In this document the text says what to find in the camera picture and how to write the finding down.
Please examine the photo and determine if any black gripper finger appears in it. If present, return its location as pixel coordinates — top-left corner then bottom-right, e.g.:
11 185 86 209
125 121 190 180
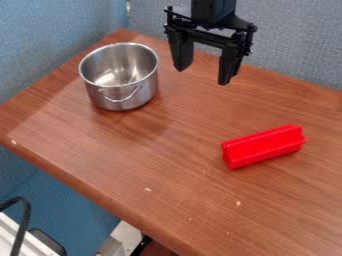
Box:
217 45 243 85
166 28 193 72

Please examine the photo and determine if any white table leg bracket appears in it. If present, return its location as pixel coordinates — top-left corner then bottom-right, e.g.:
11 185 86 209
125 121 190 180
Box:
96 221 142 256

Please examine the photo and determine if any white appliance with black part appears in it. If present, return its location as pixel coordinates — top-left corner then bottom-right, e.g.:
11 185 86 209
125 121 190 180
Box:
0 213 66 256

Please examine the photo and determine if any stainless steel pot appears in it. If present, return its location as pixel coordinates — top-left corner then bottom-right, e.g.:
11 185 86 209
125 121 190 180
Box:
78 42 158 111

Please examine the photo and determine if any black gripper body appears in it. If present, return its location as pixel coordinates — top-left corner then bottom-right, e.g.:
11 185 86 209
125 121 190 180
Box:
164 0 257 52

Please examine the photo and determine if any black cable loop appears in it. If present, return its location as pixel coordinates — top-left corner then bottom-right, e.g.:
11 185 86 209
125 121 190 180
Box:
0 196 31 256

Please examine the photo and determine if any red plastic block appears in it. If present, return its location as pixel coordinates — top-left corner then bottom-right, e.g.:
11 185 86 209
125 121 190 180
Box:
220 124 305 169

